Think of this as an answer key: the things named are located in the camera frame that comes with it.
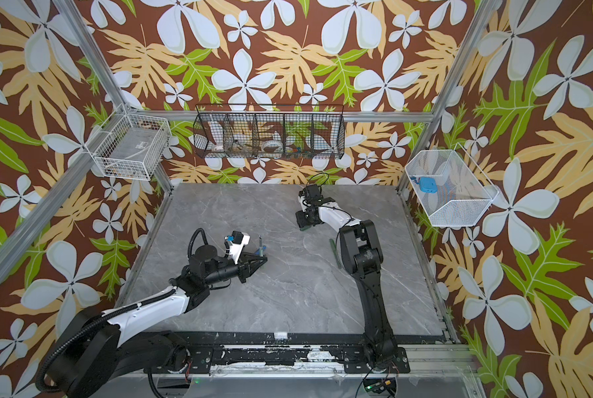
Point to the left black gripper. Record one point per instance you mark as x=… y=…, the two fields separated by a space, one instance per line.
x=244 y=265

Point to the white wire basket right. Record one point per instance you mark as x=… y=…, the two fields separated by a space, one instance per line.
x=465 y=192

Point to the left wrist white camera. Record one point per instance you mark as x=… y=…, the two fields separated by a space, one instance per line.
x=234 y=244

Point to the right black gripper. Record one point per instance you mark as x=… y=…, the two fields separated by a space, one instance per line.
x=306 y=216

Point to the black wire basket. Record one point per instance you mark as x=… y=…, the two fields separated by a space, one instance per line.
x=273 y=131

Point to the white wire basket left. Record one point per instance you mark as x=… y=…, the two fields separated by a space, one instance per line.
x=131 y=145

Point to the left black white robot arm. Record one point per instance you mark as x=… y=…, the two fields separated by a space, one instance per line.
x=99 y=346

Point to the blue object in basket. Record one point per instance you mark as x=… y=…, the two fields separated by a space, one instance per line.
x=425 y=184

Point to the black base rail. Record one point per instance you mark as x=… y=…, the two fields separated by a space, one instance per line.
x=208 y=351

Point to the white wire basket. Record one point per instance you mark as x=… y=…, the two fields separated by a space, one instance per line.
x=465 y=192
x=131 y=145

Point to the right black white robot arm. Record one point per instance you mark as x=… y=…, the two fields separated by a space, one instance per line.
x=358 y=249

